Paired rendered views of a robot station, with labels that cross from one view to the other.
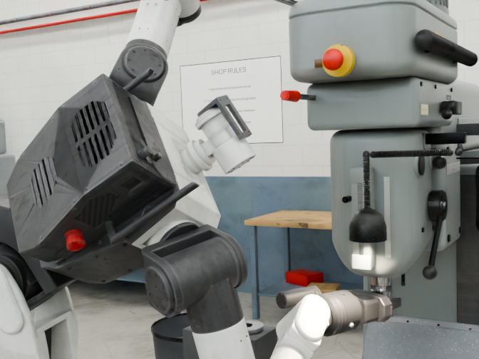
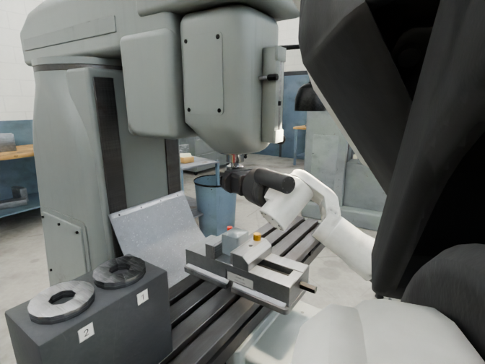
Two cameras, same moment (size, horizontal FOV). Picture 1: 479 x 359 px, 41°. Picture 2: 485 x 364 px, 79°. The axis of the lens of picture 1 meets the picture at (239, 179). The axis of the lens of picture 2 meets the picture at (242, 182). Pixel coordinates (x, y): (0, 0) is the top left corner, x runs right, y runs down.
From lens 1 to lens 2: 143 cm
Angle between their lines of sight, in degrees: 85
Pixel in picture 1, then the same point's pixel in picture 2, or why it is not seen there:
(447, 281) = (161, 166)
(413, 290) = (139, 180)
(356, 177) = (281, 55)
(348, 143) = (258, 20)
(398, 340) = (141, 224)
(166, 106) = not seen: outside the picture
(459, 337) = (175, 203)
